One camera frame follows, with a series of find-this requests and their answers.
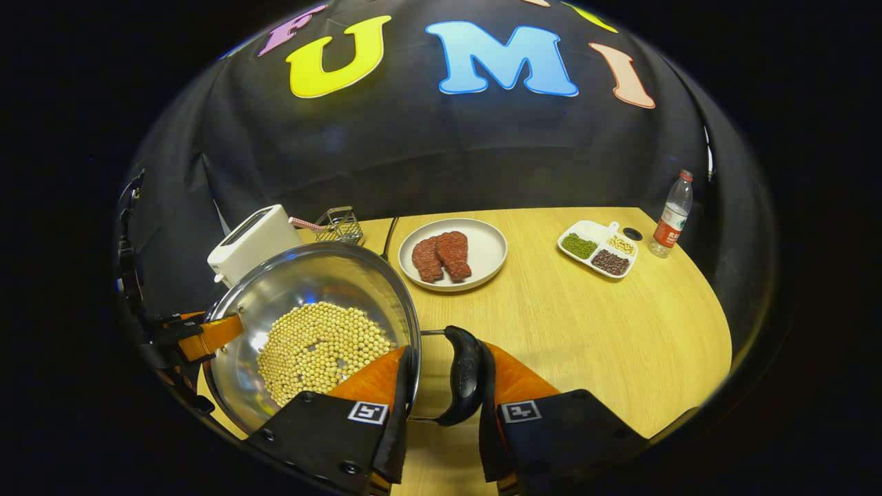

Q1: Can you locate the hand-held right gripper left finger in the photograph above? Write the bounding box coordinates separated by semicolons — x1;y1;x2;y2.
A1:
247;344;415;495

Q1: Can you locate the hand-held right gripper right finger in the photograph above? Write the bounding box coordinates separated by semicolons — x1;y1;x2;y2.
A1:
477;340;648;495

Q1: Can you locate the steel pot with black handle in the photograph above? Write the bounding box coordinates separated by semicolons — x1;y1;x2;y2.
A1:
202;241;487;436

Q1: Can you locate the white toaster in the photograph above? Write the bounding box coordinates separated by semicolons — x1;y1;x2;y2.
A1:
207;204;305;289

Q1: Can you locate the pile of yellow soybeans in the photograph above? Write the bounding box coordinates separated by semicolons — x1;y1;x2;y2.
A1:
256;301;394;408

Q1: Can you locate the round white plate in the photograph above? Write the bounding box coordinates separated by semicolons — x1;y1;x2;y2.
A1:
398;218;509;293

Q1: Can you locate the heap of green mung beans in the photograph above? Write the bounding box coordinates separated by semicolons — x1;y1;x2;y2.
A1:
560;233;599;260

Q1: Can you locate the heap of dark red beans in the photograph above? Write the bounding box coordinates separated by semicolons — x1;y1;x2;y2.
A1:
591;249;631;277

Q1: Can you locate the white divided dish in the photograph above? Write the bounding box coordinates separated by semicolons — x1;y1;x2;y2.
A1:
557;220;639;280

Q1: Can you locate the black backdrop cloth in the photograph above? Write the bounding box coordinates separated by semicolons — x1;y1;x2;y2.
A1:
114;0;776;359

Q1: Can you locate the clear bottle with red label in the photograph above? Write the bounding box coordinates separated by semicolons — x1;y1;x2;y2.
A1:
648;169;695;259

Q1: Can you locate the small wire basket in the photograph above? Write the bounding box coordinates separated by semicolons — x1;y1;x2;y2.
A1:
315;206;365;246

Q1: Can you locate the black power cable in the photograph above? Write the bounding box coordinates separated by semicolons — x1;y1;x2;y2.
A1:
380;216;401;262

